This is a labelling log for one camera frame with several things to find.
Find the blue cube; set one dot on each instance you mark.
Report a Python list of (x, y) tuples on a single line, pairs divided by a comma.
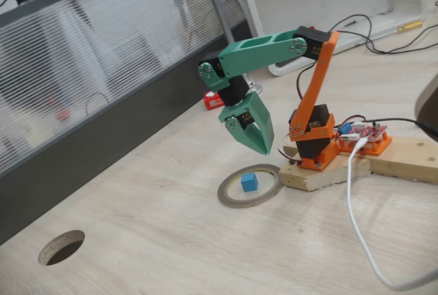
[(248, 183)]

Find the red box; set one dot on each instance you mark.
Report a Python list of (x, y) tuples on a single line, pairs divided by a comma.
[(213, 102)]

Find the wooden base block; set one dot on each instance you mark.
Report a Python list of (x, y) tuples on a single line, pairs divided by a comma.
[(325, 177)]

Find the ribbed glass desk partition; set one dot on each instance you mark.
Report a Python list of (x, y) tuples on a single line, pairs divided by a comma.
[(68, 86)]

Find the yellow screwdriver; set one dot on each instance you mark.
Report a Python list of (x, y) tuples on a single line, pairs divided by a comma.
[(409, 26)]

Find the long wooden plank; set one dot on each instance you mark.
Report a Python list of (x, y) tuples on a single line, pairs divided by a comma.
[(403, 161)]

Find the red controller board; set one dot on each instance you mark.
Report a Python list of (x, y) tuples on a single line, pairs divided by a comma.
[(366, 132)]

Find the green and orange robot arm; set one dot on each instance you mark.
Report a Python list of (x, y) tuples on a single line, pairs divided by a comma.
[(260, 52)]

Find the black power strip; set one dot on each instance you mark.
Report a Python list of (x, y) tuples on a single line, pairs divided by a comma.
[(287, 63)]

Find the white plastic crate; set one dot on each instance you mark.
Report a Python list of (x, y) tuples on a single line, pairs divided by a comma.
[(308, 0)]

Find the grey blurred rounded object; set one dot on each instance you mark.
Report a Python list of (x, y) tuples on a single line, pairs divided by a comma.
[(429, 110)]

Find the silver round object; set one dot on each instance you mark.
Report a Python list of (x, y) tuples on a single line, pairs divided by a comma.
[(256, 87)]

